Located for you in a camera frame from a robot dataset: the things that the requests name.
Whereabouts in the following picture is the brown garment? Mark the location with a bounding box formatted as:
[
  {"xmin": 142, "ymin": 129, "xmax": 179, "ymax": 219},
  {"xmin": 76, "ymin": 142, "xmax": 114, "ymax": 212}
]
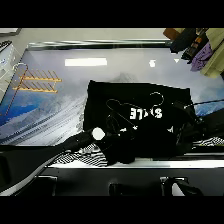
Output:
[{"xmin": 162, "ymin": 28, "xmax": 182, "ymax": 42}]

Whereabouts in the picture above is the black garment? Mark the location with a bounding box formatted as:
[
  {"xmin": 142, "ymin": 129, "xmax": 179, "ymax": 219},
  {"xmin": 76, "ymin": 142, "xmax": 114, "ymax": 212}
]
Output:
[{"xmin": 169, "ymin": 28, "xmax": 198, "ymax": 55}]

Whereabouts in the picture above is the purple garment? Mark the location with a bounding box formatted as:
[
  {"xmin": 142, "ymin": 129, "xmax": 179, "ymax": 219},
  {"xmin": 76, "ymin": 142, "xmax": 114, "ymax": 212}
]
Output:
[{"xmin": 189, "ymin": 42, "xmax": 215, "ymax": 73}]

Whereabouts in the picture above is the silver frame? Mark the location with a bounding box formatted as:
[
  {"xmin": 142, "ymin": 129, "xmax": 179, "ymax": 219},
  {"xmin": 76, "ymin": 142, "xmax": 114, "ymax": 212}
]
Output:
[{"xmin": 33, "ymin": 158, "xmax": 224, "ymax": 197}]

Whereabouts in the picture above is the pale green garment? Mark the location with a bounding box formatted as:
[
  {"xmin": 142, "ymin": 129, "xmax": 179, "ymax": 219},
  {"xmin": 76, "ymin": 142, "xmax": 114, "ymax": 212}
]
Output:
[{"xmin": 199, "ymin": 28, "xmax": 224, "ymax": 80}]

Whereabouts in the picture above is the black cable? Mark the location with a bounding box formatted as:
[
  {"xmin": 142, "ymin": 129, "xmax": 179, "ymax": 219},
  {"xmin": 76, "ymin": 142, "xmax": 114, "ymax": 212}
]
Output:
[{"xmin": 185, "ymin": 98, "xmax": 224, "ymax": 110}]

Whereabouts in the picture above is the black shirt with striped sleeves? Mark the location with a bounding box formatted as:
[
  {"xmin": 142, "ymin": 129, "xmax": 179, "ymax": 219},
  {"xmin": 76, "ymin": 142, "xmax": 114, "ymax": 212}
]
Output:
[{"xmin": 61, "ymin": 79, "xmax": 224, "ymax": 168}]

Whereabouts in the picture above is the orange clothes hanger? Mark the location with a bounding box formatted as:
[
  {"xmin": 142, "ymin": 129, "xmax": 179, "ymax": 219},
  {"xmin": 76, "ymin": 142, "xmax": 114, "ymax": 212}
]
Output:
[{"xmin": 12, "ymin": 68, "xmax": 64, "ymax": 95}]

